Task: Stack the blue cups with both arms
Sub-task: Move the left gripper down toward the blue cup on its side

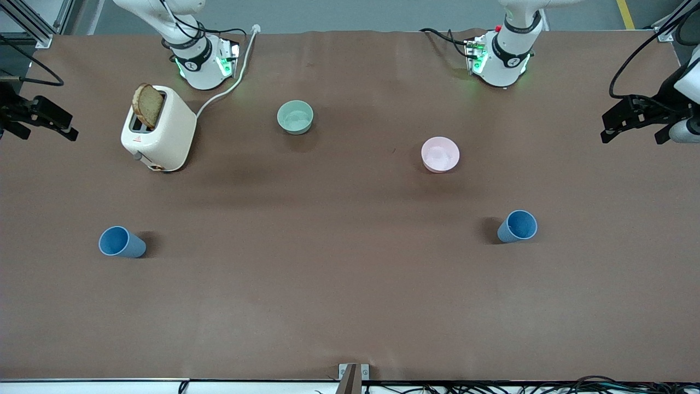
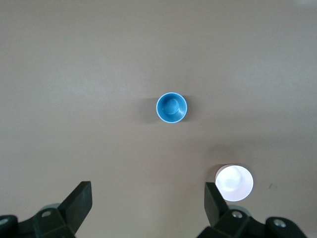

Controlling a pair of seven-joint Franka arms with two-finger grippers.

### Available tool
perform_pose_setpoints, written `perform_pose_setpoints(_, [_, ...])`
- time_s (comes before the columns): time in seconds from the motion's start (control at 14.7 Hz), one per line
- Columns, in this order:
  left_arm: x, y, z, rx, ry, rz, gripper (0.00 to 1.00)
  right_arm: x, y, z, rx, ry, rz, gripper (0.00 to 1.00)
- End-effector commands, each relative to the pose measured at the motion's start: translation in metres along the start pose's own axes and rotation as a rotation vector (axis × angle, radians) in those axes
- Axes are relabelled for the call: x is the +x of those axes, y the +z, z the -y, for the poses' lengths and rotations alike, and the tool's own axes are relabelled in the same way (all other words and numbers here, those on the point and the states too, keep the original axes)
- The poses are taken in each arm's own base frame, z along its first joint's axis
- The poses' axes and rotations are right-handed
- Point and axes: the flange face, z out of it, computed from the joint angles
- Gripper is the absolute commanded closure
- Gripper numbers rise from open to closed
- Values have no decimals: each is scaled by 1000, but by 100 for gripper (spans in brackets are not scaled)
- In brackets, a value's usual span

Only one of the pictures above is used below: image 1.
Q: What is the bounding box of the metal bracket with brown bar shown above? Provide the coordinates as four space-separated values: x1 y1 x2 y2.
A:
338 363 370 394

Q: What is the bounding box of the cream white toaster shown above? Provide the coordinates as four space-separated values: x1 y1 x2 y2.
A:
120 85 197 173

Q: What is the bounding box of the pink bowl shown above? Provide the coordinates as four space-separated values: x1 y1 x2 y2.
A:
421 136 460 174

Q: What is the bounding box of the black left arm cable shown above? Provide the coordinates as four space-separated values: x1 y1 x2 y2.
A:
609 0 700 100

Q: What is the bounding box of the black cable tangle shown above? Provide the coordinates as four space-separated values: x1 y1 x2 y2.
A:
361 375 700 394

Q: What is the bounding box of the aluminium frame profile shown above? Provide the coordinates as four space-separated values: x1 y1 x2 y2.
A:
654 0 700 43
0 0 75 49

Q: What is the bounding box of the black base cable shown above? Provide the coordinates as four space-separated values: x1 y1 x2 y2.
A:
420 27 474 57
159 0 248 55

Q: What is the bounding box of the green bowl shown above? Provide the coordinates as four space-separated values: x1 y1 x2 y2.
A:
276 100 314 135

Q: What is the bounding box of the brown paper table cover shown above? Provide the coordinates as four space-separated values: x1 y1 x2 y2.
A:
0 27 700 382

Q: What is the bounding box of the brown bread slice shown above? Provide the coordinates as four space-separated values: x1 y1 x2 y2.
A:
132 83 165 130

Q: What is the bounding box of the blue plastic cup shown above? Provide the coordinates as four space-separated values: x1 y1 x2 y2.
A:
497 210 539 244
98 226 147 259

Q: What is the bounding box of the white power cable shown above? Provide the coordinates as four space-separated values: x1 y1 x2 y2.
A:
195 24 261 118

